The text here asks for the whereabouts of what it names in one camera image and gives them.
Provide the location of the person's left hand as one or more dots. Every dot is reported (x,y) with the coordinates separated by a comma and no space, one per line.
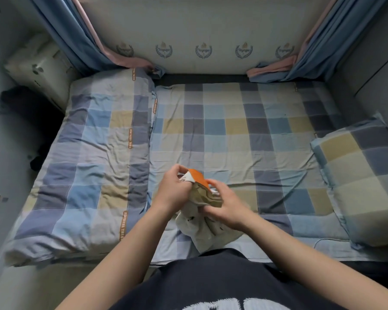
(171,190)

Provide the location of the person's right hand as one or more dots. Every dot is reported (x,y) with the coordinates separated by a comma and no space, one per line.
(229,206)

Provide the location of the beige jeans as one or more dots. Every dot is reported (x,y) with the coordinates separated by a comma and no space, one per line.
(207,232)

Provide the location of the person's right forearm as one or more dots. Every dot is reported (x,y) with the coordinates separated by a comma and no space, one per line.
(323,261)

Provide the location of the person's left forearm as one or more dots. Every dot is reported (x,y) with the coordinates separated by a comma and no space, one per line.
(116,268)

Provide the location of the person's dark shirt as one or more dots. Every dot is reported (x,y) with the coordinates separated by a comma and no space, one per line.
(226,281)

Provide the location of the bed with plaid sheet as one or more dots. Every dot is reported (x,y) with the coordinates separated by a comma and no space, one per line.
(258,132)

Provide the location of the plaid quilt with orange tags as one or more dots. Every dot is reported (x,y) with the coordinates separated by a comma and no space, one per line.
(90,164)

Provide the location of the plaid pillow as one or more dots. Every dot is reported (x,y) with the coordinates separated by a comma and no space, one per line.
(362,184)

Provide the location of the blue curtain with pink lining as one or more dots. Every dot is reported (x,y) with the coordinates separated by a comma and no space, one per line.
(330,35)
(64,29)

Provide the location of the grey padded headboard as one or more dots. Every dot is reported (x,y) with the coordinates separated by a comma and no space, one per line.
(375,67)

